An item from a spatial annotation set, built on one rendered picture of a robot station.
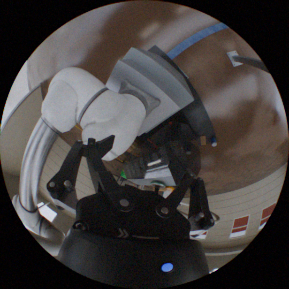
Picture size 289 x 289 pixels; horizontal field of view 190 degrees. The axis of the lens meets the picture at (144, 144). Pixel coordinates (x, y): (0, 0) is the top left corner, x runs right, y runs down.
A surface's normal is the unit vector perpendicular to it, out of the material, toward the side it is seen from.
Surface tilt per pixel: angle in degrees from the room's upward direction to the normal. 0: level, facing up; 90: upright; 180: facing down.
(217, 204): 90
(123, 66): 3
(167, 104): 3
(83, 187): 90
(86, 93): 59
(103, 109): 73
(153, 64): 0
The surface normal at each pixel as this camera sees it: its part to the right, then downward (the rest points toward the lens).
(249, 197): -0.76, -0.55
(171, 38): -0.29, 0.76
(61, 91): 0.51, 0.03
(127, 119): 0.70, -0.18
